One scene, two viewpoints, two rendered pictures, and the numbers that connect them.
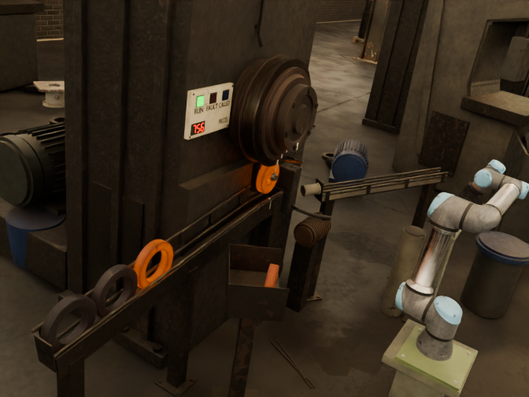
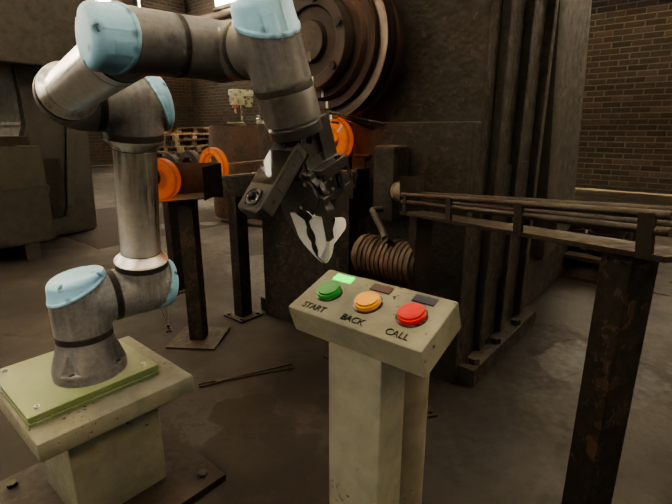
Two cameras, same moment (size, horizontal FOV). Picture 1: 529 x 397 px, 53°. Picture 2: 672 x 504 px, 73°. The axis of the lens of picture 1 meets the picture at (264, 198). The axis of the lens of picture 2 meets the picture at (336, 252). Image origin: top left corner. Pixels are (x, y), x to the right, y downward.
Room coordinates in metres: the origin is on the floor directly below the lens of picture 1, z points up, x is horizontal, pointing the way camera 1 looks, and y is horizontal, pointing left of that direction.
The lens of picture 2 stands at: (2.54, -1.59, 0.85)
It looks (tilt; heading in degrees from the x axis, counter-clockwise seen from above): 15 degrees down; 102
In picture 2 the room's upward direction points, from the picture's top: straight up
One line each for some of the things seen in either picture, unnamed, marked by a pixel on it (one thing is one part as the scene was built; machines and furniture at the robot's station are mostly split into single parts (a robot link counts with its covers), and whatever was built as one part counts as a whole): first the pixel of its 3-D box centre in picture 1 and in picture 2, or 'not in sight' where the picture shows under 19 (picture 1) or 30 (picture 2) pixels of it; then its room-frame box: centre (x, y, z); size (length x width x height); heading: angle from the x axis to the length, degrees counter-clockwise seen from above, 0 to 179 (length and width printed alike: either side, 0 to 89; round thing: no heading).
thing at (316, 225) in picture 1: (305, 261); (387, 320); (2.43, -0.27, 0.27); 0.22 x 0.13 x 0.53; 152
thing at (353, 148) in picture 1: (350, 161); not in sight; (4.38, -0.69, 0.17); 0.57 x 0.31 x 0.34; 172
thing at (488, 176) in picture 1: (489, 178); (217, 51); (2.25, -0.98, 0.95); 0.11 x 0.11 x 0.08; 55
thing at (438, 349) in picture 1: (437, 339); (87, 349); (1.81, -0.80, 0.37); 0.15 x 0.15 x 0.10
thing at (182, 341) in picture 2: (244, 343); (186, 256); (1.60, -0.01, 0.36); 0.26 x 0.20 x 0.72; 7
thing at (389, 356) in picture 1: (430, 356); (93, 386); (1.81, -0.80, 0.28); 0.32 x 0.32 x 0.04; 61
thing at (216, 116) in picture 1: (209, 109); not in sight; (1.96, 0.26, 1.15); 0.26 x 0.02 x 0.18; 152
